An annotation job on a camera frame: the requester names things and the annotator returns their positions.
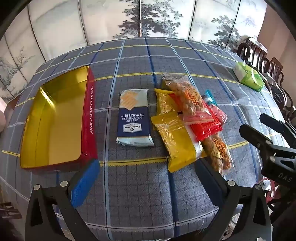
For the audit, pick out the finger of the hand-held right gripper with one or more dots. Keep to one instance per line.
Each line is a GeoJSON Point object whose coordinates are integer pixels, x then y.
{"type": "Point", "coordinates": [275, 121]}
{"type": "Point", "coordinates": [254, 136]}

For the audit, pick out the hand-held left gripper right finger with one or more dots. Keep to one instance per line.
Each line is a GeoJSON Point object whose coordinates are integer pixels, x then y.
{"type": "Point", "coordinates": [202, 172]}

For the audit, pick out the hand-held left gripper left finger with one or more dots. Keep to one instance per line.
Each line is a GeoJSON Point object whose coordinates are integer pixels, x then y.
{"type": "Point", "coordinates": [85, 183]}

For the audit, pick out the pink patterned snack packet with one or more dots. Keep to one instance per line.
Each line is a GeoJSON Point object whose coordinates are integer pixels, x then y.
{"type": "Point", "coordinates": [219, 113]}

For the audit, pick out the red snack packet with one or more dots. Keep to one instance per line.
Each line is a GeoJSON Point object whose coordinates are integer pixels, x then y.
{"type": "Point", "coordinates": [203, 129]}

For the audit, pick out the teal snack packet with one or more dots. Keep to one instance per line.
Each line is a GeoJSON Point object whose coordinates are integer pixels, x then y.
{"type": "Point", "coordinates": [209, 96]}

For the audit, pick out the red tin box gold inside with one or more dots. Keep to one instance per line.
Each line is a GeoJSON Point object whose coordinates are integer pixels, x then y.
{"type": "Point", "coordinates": [57, 120]}

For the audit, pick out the blue cracker packet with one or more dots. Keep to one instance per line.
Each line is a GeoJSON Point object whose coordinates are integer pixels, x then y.
{"type": "Point", "coordinates": [134, 120]}

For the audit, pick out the clear bag of brown snacks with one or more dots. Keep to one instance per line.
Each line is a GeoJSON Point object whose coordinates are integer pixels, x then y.
{"type": "Point", "coordinates": [187, 97]}
{"type": "Point", "coordinates": [217, 153]}

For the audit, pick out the dark wooden chair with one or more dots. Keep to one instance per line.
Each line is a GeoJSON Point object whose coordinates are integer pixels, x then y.
{"type": "Point", "coordinates": [253, 49]}
{"type": "Point", "coordinates": [276, 69]}
{"type": "Point", "coordinates": [286, 102]}

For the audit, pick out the large yellow snack packet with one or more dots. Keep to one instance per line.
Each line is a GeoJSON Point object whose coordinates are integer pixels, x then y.
{"type": "Point", "coordinates": [175, 143]}

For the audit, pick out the grey cloth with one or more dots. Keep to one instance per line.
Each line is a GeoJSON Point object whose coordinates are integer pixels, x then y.
{"type": "Point", "coordinates": [269, 78]}

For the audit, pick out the green tissue pack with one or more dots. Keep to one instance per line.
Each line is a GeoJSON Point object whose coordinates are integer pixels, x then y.
{"type": "Point", "coordinates": [249, 76]}

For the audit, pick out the blue plaid tablecloth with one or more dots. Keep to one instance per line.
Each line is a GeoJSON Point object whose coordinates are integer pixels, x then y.
{"type": "Point", "coordinates": [138, 185]}

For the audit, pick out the painted folding screen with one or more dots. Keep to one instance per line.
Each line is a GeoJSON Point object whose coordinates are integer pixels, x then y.
{"type": "Point", "coordinates": [138, 18]}

